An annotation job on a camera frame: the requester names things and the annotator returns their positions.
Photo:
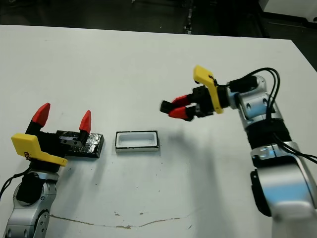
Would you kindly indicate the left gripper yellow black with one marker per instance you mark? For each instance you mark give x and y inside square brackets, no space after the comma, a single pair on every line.
[47,148]

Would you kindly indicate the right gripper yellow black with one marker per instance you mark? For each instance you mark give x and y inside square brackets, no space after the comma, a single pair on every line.
[210,99]

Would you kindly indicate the black camera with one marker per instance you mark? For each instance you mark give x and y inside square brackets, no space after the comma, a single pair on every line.
[164,106]

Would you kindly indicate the black shiny box lid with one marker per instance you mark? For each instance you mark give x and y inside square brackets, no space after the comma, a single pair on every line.
[95,146]

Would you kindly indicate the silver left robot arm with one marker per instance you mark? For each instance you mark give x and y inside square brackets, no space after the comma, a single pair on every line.
[27,218]

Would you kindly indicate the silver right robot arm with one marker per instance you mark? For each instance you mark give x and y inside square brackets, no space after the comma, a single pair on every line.
[284,173]

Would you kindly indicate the white cabinet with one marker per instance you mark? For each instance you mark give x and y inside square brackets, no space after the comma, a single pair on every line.
[289,7]

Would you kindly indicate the white-lined camera box base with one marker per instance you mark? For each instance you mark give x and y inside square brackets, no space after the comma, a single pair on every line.
[136,140]

